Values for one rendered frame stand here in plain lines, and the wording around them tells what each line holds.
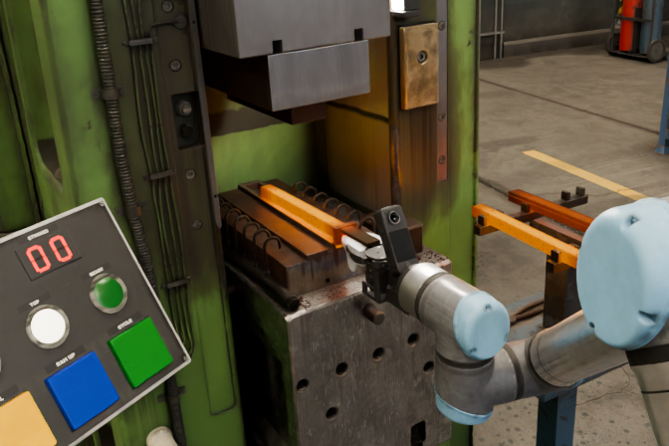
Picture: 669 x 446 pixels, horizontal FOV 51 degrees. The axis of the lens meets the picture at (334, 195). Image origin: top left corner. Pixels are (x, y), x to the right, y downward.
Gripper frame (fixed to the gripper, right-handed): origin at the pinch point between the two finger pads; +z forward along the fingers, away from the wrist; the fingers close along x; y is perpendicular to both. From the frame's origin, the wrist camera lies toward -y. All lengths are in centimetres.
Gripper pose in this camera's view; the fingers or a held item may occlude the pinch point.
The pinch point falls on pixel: (350, 234)
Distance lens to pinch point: 131.6
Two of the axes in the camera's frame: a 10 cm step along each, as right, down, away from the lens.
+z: -5.3, -2.9, 8.0
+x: 8.5, -2.2, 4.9
